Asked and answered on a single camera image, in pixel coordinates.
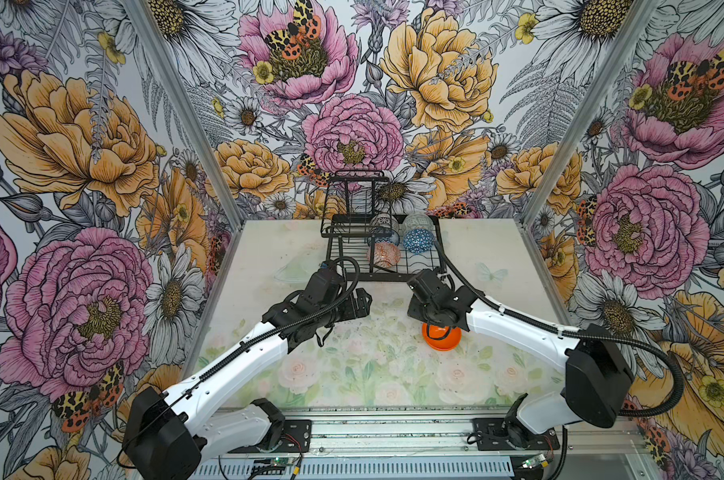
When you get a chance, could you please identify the plain orange bowl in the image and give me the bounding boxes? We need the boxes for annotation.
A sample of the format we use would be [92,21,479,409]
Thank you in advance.
[422,324,462,352]

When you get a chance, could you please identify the dark blue patterned bowl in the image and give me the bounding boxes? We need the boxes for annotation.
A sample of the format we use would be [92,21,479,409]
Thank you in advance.
[402,228,435,255]

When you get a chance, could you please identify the orange patterned bowl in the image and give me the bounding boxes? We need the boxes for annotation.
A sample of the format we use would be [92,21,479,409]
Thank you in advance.
[372,242,401,269]

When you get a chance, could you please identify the black wire dish rack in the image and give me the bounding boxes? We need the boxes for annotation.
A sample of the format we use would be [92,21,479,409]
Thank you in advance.
[320,169,446,282]

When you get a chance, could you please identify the green patterned bowl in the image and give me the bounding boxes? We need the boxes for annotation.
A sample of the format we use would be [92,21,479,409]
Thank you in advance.
[401,211,435,234]

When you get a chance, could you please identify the maroon patterned white bowl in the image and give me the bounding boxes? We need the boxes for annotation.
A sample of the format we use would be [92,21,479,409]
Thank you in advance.
[371,212,400,233]

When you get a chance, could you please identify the blue floral bowl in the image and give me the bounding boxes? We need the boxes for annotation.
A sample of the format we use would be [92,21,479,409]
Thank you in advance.
[376,231,401,246]

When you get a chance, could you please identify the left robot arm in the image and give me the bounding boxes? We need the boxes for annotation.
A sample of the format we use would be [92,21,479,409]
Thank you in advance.
[122,256,372,479]

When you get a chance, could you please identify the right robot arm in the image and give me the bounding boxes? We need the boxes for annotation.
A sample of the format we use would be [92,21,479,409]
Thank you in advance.
[408,270,635,449]

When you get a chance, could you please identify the green circuit board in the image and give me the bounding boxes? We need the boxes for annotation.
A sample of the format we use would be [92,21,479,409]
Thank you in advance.
[252,457,298,475]

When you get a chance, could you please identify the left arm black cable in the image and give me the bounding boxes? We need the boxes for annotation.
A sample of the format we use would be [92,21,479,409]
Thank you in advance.
[115,256,361,472]

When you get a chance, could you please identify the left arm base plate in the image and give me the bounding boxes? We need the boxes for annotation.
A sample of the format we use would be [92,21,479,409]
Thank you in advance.
[254,419,313,453]

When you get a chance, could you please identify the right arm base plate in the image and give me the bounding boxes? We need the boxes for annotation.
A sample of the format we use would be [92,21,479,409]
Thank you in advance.
[466,417,561,451]

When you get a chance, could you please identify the aluminium front rail frame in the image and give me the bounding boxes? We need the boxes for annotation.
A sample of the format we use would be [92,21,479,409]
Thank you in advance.
[188,410,661,479]

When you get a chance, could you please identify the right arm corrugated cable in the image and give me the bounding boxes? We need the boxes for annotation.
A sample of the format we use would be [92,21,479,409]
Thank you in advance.
[433,239,686,480]

